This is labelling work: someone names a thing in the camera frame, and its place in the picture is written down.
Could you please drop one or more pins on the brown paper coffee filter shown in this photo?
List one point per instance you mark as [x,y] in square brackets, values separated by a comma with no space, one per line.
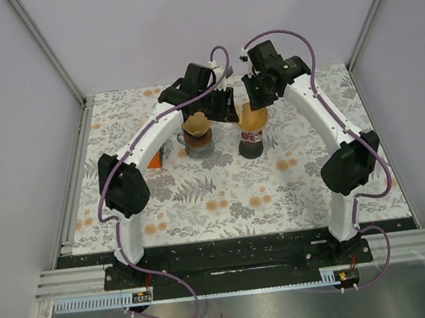
[197,124]

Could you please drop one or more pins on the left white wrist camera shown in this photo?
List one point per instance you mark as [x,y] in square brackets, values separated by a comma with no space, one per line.
[219,75]

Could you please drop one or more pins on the white slotted cable duct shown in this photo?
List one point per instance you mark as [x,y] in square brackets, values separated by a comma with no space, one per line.
[103,302]

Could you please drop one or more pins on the aluminium frame rail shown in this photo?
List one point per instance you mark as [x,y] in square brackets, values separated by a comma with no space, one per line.
[27,21]

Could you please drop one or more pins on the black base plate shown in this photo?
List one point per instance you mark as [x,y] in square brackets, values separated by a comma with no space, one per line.
[296,249]

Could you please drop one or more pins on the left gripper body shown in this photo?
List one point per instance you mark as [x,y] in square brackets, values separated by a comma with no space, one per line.
[204,105]

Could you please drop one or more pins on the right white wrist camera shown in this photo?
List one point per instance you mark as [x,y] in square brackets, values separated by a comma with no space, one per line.
[251,69]

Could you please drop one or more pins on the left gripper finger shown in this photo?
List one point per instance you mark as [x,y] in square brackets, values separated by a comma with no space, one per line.
[217,107]
[231,113]

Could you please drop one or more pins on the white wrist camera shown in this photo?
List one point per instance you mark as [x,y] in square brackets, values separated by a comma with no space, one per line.
[219,75]
[251,69]

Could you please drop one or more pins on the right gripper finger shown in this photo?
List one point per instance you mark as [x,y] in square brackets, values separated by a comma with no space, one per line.
[257,99]
[269,96]

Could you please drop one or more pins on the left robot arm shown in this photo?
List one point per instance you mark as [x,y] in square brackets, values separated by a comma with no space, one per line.
[124,192]

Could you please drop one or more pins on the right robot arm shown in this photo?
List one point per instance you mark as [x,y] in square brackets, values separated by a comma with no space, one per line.
[353,152]

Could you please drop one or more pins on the dark grey red-rimmed cup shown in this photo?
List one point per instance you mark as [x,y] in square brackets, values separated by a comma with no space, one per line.
[250,150]

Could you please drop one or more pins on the orange coffee filter box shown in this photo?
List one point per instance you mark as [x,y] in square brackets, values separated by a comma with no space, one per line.
[157,161]

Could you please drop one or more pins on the clear plastic dripper cone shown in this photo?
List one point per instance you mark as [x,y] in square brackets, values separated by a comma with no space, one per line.
[252,133]

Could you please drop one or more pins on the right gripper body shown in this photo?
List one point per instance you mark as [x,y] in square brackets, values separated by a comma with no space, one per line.
[261,81]

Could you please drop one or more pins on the grey glass carafe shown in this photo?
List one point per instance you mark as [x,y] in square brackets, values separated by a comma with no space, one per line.
[197,147]

